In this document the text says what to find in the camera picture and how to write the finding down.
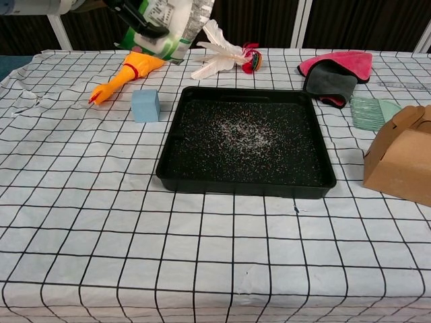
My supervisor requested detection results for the green and white plastic bag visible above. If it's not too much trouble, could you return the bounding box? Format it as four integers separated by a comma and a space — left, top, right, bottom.
112, 0, 216, 67

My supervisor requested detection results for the black square tray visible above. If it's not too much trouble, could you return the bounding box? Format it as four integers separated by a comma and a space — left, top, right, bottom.
156, 85, 337, 199

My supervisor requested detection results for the blue foam cube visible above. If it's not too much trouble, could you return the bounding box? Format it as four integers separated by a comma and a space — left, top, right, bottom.
131, 89, 161, 124

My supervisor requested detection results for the white checkered tablecloth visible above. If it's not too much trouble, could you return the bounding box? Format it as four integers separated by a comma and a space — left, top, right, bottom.
0, 48, 431, 323

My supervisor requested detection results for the white feather toy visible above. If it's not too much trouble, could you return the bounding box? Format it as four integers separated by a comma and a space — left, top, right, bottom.
190, 18, 264, 80

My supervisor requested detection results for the yellow rubber chicken toy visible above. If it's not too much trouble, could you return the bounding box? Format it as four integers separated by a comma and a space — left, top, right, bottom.
88, 52, 168, 107

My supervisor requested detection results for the green plastic comb scoop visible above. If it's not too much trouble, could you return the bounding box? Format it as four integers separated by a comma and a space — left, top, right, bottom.
349, 96, 403, 131

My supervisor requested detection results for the pink and grey cloth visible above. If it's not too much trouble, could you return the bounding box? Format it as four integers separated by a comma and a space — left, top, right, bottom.
297, 51, 374, 109

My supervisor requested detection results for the brown cardboard box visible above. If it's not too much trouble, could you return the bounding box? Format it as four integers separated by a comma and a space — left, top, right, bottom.
362, 104, 431, 207

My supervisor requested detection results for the dark folding partition screen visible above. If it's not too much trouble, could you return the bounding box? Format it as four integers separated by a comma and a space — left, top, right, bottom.
0, 0, 431, 57

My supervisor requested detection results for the clear plastic ruler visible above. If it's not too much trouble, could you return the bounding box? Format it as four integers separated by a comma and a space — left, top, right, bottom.
376, 81, 428, 91

